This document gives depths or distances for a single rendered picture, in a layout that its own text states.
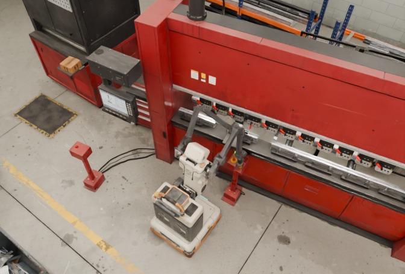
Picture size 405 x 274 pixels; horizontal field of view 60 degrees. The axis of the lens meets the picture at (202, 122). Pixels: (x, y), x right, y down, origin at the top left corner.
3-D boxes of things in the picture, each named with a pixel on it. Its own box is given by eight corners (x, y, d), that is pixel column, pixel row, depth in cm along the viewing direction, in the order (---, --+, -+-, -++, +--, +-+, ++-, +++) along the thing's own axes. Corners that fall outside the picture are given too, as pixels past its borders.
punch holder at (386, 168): (373, 169, 358) (380, 160, 346) (375, 163, 363) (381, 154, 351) (389, 175, 354) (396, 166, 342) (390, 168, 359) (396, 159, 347)
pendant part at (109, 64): (102, 114, 415) (84, 58, 351) (115, 101, 429) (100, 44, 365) (137, 130, 400) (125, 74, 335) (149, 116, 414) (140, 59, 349)
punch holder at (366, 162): (354, 162, 364) (359, 153, 351) (355, 156, 369) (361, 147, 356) (369, 167, 360) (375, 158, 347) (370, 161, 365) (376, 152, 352)
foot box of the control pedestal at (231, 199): (220, 199, 465) (220, 194, 456) (229, 185, 479) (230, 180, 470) (233, 206, 458) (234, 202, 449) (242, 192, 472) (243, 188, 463)
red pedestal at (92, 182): (82, 186, 475) (65, 151, 412) (94, 173, 490) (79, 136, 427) (94, 193, 470) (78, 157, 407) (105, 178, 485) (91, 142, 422)
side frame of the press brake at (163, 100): (155, 158, 507) (133, 20, 333) (183, 118, 558) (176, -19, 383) (170, 164, 500) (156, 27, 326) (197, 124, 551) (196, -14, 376)
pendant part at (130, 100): (103, 109, 401) (97, 87, 374) (110, 103, 408) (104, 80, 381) (135, 124, 387) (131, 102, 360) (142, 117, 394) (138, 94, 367)
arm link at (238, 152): (234, 126, 361) (242, 131, 355) (237, 124, 364) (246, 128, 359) (233, 156, 388) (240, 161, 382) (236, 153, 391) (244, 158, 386)
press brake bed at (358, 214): (174, 159, 506) (171, 122, 443) (181, 149, 519) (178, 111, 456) (391, 249, 423) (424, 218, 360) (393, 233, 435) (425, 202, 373)
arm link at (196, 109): (193, 103, 370) (196, 105, 361) (204, 106, 376) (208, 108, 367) (181, 142, 376) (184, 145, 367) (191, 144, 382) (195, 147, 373)
